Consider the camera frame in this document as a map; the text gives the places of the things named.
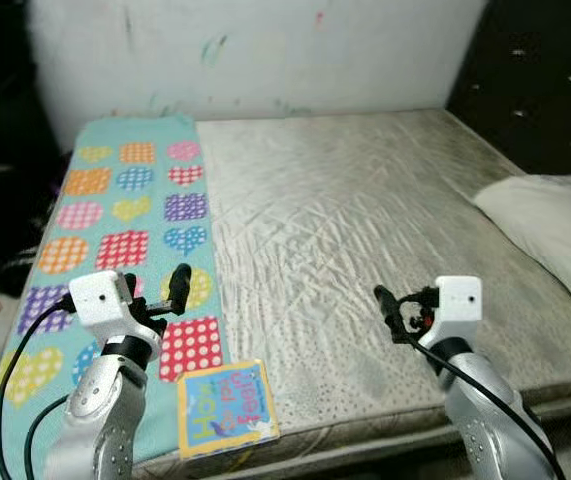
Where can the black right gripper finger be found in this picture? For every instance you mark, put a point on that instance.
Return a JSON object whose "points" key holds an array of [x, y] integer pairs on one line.
{"points": [[391, 315]]}

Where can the yellow and blue picture book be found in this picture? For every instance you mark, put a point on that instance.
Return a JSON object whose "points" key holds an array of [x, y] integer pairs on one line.
{"points": [[225, 410]]}

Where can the white printed pillow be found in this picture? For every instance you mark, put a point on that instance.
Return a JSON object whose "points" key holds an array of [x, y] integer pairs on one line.
{"points": [[555, 225]]}

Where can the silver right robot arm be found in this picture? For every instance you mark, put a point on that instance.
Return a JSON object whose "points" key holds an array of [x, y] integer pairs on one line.
{"points": [[485, 430]]}

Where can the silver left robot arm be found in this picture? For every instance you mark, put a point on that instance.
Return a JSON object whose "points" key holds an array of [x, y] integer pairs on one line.
{"points": [[95, 430]]}

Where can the teal blanket with coloured shapes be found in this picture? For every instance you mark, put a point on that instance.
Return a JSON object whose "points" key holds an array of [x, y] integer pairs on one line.
{"points": [[115, 230]]}

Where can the white grey-speckled quilted mattress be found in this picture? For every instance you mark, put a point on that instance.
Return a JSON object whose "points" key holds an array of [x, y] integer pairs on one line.
{"points": [[365, 220]]}

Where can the black tufted headboard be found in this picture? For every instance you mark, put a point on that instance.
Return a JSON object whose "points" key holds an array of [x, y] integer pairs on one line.
{"points": [[545, 90]]}

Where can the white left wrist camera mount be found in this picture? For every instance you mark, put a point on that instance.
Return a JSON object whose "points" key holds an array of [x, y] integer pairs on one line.
{"points": [[100, 298]]}

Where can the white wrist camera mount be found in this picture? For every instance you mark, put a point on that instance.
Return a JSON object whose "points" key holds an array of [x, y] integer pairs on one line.
{"points": [[460, 300], [100, 298]]}

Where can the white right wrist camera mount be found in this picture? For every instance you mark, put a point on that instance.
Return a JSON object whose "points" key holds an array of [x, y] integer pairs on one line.
{"points": [[460, 300]]}

